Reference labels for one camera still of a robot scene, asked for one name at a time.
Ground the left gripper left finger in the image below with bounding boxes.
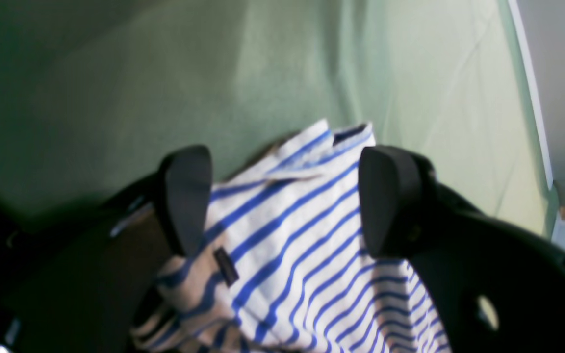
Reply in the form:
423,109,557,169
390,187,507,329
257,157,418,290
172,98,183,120
0,145,212,353

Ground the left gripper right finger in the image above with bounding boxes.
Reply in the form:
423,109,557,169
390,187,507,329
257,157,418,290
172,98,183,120
359,146,565,353

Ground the blue white striped t-shirt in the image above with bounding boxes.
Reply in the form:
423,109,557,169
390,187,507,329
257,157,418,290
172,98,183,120
131,119,451,353

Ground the green table cloth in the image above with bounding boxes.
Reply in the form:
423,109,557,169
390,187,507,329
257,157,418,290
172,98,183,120
0,0,558,238

